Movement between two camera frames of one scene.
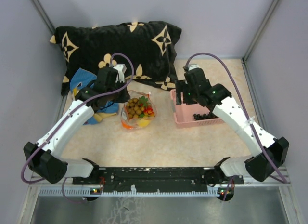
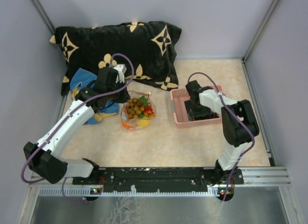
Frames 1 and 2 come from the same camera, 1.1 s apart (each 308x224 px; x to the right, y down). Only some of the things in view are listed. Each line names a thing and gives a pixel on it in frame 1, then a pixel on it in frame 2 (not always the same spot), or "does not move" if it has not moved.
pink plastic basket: (184, 114) does not move
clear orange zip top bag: (138, 112) does not move
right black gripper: (180, 86) to (192, 113)
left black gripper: (124, 97) does not move
